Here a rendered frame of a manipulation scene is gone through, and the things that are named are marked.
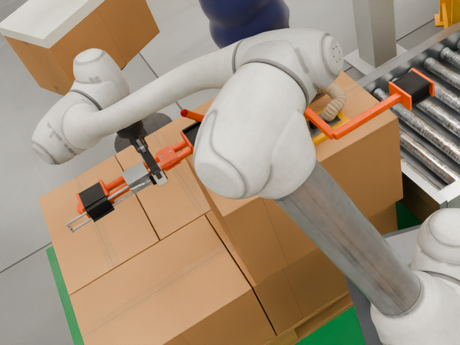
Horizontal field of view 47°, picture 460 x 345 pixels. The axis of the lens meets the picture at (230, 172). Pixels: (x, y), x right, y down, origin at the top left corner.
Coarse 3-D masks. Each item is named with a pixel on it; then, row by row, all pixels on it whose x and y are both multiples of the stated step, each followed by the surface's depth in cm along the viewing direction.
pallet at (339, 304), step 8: (344, 296) 224; (328, 304) 211; (336, 304) 223; (344, 304) 222; (352, 304) 221; (320, 312) 222; (328, 312) 221; (336, 312) 220; (304, 320) 210; (312, 320) 221; (320, 320) 220; (328, 320) 220; (272, 328) 211; (296, 328) 221; (304, 328) 220; (312, 328) 219; (280, 336) 209; (288, 336) 212; (296, 336) 215; (304, 336) 218; (264, 344) 207; (272, 344) 210; (280, 344) 213; (288, 344) 216
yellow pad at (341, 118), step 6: (324, 108) 165; (318, 114) 163; (342, 114) 161; (306, 120) 164; (324, 120) 161; (336, 120) 159; (342, 120) 159; (348, 120) 159; (312, 126) 159; (330, 126) 158; (336, 126) 158; (312, 132) 159; (318, 132) 158; (312, 138) 158; (318, 138) 157; (324, 138) 158
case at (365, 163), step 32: (352, 96) 168; (384, 128) 157; (192, 160) 169; (320, 160) 154; (352, 160) 160; (384, 160) 167; (352, 192) 170; (384, 192) 178; (224, 224) 167; (256, 224) 159; (288, 224) 166; (256, 256) 169; (288, 256) 177
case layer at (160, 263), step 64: (64, 192) 237; (128, 192) 226; (192, 192) 215; (64, 256) 212; (128, 256) 203; (192, 256) 195; (320, 256) 187; (128, 320) 185; (192, 320) 177; (256, 320) 193
